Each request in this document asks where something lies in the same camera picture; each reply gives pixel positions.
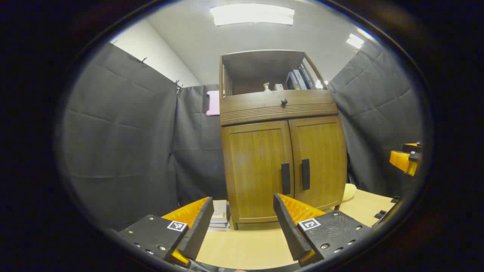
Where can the small ceiling light panel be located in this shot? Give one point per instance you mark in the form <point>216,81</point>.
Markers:
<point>355,40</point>

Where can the yellow round cushion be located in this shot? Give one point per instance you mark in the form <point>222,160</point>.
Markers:
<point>349,192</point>

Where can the black bracket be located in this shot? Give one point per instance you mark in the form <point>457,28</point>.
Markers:
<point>380,214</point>
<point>396,199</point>

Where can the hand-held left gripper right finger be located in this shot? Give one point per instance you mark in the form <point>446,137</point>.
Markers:
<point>291,234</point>

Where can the wooden cabinet drawer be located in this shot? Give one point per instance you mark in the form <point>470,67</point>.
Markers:
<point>249,107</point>

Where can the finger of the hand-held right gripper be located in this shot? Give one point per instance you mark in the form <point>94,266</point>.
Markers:
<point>401,160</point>

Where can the stack of white books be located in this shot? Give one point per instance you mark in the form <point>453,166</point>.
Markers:
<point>219,213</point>

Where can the large ceiling light panel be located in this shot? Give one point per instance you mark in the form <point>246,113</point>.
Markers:
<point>251,15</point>

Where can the wooden shoe cabinet door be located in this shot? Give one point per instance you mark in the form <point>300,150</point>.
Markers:
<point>253,170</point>
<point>325,158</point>

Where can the black backdrop cloth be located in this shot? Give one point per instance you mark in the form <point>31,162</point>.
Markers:
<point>121,143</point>

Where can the small white bottle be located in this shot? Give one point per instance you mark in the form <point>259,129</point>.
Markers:
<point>267,87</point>

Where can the wooden double-door shoe cabinet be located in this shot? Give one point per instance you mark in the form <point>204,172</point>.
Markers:
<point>257,64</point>

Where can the small white box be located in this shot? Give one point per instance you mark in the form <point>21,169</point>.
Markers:
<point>278,87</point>

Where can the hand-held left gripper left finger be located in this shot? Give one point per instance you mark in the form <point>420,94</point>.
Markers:
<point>198,230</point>

